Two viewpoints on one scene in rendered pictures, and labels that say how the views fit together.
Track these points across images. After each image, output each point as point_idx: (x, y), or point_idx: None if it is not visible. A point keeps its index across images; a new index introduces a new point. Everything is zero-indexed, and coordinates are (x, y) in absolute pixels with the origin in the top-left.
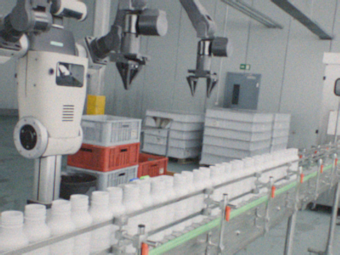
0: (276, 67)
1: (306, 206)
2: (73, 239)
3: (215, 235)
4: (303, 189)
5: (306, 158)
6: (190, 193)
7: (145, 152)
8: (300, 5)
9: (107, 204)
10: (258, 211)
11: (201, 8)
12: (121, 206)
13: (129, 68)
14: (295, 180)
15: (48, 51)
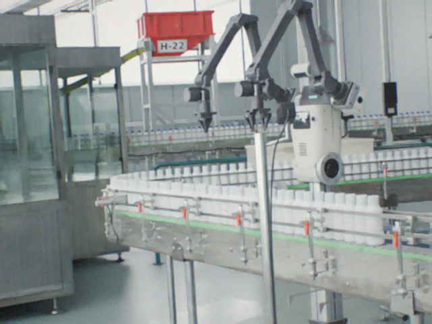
0: None
1: None
2: (143, 196)
3: (205, 235)
4: (391, 273)
5: (397, 217)
6: (187, 196)
7: None
8: None
9: (153, 186)
10: (259, 244)
11: (254, 59)
12: (160, 190)
13: (198, 121)
14: (362, 246)
15: (308, 104)
